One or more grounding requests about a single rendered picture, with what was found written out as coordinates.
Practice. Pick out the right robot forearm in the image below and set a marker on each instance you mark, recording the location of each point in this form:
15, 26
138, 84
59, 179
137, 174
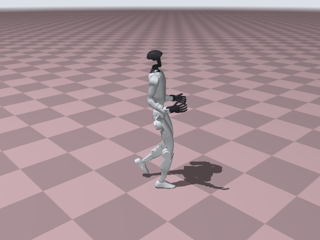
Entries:
158, 106

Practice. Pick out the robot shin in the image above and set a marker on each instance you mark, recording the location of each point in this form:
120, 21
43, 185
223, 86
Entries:
166, 162
154, 153

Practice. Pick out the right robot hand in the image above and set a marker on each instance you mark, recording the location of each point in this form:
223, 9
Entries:
177, 108

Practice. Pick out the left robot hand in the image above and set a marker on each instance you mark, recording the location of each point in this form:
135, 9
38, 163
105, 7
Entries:
179, 98

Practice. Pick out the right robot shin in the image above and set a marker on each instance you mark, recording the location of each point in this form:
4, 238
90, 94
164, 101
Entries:
166, 162

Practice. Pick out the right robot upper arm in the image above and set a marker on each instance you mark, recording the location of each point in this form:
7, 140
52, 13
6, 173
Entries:
153, 84

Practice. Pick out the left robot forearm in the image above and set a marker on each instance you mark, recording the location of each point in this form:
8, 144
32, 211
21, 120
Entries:
168, 98

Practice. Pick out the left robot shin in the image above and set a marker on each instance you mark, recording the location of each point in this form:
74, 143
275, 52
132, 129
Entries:
154, 153

